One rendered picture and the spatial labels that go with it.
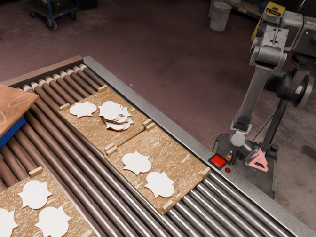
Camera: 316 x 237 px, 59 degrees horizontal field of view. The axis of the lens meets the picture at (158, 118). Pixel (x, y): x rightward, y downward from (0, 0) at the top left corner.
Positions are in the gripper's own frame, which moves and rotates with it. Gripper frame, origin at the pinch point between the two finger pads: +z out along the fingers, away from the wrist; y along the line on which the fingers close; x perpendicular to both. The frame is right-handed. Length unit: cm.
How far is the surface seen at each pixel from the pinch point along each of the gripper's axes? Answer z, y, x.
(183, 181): -20.5, 5.4, -31.0
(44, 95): -113, -6, -60
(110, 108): -75, -5, -36
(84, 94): -99, -18, -47
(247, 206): 7.8, -0.2, -19.5
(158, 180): -29.3, 11.3, -36.9
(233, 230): 8.5, 12.5, -27.4
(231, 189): -1.7, -3.3, -20.2
